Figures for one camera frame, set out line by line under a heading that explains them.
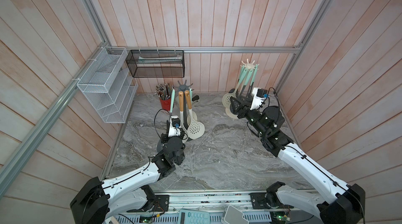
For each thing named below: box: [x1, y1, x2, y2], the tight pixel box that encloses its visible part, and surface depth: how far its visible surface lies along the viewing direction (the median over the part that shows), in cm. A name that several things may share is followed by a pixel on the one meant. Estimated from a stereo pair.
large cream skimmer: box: [178, 91, 189, 143], surface depth 75 cm
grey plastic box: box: [224, 205, 250, 224], surface depth 63 cm
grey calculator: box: [177, 209, 211, 224], surface depth 70 cm
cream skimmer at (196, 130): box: [184, 90, 205, 140], surface depth 88 cm
